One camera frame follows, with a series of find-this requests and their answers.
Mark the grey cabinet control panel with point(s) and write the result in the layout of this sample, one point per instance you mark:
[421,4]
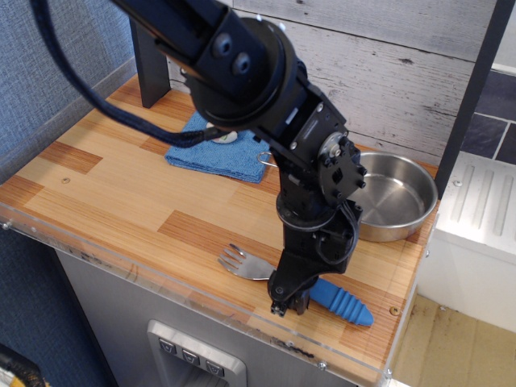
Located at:
[182,360]

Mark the black vertical post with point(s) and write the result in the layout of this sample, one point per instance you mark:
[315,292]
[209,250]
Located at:
[486,56]

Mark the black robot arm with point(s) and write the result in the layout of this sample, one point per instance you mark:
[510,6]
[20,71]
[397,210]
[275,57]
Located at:
[244,74]

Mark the yellow object at corner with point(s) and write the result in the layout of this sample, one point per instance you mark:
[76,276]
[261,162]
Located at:
[21,373]

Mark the stainless steel pot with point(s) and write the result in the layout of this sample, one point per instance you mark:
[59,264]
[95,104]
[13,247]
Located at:
[372,196]

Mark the dark grey arm base post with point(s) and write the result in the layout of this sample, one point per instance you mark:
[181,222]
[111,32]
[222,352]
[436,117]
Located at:
[152,66]

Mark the blue handled metal fork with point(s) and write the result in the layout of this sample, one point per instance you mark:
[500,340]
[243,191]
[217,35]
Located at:
[337,300]

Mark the white side cabinet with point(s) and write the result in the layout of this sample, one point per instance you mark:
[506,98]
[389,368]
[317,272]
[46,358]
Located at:
[470,262]

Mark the blue folded cloth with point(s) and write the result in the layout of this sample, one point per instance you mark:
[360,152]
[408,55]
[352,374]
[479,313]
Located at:
[237,159]

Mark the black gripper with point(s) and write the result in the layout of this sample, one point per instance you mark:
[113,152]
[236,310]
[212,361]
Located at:
[312,248]

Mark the plush sushi roll toy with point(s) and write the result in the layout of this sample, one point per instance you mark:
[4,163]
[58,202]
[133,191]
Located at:
[223,137]

